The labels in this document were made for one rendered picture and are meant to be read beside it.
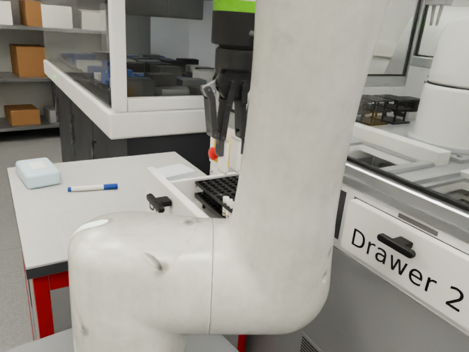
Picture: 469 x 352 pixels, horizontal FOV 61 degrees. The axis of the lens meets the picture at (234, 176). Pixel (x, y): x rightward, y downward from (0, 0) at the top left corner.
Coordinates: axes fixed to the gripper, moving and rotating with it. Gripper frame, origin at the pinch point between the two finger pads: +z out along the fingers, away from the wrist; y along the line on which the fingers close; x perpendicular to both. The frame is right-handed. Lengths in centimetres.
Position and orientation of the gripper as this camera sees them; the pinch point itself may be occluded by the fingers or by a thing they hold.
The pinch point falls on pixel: (229, 155)
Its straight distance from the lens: 79.2
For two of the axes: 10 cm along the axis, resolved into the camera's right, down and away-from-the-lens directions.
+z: -0.7, 9.3, 3.5
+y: -8.6, 1.3, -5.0
